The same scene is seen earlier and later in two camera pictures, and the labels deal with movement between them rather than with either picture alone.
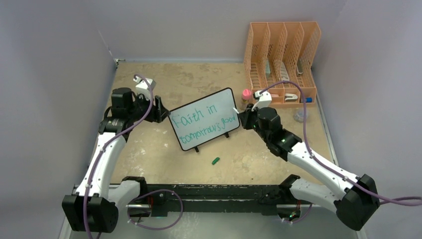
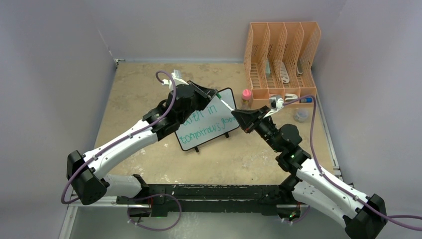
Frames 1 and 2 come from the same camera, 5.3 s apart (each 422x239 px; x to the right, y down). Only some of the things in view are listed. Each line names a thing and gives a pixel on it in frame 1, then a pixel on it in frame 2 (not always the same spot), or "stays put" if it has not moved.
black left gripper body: x=141 y=107 → x=198 y=103
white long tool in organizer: x=284 y=76 stays put
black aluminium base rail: x=219 y=200 stays put
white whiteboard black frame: x=205 y=119 stays put
